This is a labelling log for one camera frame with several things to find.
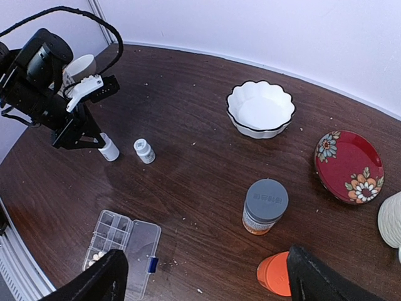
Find red floral saucer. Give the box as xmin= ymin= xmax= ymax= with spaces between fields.
xmin=314 ymin=130 xmax=385 ymax=205

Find small beige cup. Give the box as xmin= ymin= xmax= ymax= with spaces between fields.
xmin=63 ymin=54 xmax=96 ymax=86

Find orange pill bottle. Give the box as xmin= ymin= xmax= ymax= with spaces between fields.
xmin=256 ymin=251 xmax=291 ymax=297

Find cream ribbed ceramic mug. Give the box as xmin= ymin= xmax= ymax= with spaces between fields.
xmin=377 ymin=192 xmax=400 ymax=261

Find white pills in organizer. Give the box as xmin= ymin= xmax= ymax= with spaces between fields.
xmin=88 ymin=251 xmax=105 ymax=266

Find small white pill bottle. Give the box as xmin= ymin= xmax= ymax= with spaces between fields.
xmin=133 ymin=138 xmax=156 ymax=164

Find black camera cable left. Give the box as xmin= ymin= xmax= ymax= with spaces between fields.
xmin=0 ymin=6 xmax=124 ymax=78

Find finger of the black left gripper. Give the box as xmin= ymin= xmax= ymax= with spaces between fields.
xmin=83 ymin=108 xmax=101 ymax=135
xmin=75 ymin=132 xmax=106 ymax=149

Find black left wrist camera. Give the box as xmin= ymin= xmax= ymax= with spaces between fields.
xmin=66 ymin=75 xmax=120 ymax=113

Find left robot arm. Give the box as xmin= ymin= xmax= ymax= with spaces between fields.
xmin=1 ymin=28 xmax=106 ymax=149

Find grey capped vitamin bottle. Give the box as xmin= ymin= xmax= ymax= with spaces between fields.
xmin=242 ymin=179 xmax=289 ymax=236

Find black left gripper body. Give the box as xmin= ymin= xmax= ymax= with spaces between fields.
xmin=52 ymin=104 xmax=91 ymax=149

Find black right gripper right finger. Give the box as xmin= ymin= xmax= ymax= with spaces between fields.
xmin=287 ymin=245 xmax=381 ymax=300

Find white fluted ceramic bowl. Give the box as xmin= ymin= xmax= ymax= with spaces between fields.
xmin=226 ymin=81 xmax=296 ymax=139

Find aluminium frame post left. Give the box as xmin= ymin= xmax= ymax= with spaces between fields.
xmin=87 ymin=0 xmax=115 ymax=46

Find clear plastic pill organizer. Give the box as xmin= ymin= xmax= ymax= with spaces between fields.
xmin=81 ymin=209 xmax=162 ymax=300

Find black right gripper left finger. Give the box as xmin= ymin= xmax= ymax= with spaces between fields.
xmin=42 ymin=249 xmax=128 ymax=300

